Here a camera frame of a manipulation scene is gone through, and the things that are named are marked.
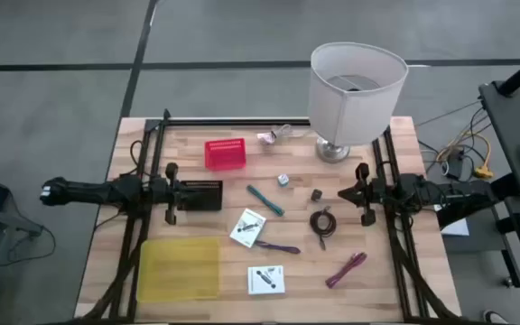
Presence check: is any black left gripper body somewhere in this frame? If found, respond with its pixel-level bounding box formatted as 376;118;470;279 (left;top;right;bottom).
162;162;185;226

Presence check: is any black floor cable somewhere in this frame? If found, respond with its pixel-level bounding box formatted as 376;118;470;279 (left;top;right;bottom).
5;225;58;267

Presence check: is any black desk stand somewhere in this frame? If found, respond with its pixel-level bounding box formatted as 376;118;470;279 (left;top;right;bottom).
435;173;520;308

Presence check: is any white product box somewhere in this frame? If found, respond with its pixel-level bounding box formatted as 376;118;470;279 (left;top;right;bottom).
246;265;286;296
228;208;267;249

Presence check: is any yellow translucent tray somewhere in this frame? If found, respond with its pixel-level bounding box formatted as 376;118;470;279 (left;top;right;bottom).
135;237;222;303

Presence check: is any black plastic basket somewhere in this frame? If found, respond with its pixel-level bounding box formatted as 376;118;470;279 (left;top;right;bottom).
176;179;224;212

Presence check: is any yellow cable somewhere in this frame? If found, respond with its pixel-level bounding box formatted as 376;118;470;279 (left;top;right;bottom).
435;130;496;180

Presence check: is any grey shade table lamp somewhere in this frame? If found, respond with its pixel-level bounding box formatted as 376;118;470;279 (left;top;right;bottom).
307;42;409;164

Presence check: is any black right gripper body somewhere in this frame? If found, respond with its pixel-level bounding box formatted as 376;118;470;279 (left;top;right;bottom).
354;162;381;228

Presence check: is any white paper sheet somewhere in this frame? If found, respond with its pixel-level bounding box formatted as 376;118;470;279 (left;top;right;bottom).
433;203;471;237

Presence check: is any person's shoe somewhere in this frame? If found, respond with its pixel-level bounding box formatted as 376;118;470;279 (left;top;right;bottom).
483;309;509;325

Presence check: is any black aluminium frame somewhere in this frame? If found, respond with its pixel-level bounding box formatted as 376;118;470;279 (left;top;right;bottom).
73;107;464;325

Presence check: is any black power adapter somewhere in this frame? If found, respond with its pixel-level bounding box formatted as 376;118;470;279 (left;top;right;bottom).
446;150;467;181

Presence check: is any teal pen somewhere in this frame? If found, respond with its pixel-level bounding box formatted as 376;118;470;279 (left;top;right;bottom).
246;183;285;218

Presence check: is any red plastic basket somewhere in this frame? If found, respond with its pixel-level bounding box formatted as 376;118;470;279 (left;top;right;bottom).
203;137;247;172

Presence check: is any black side table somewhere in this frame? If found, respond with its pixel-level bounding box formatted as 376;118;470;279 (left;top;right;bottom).
478;79;520;200

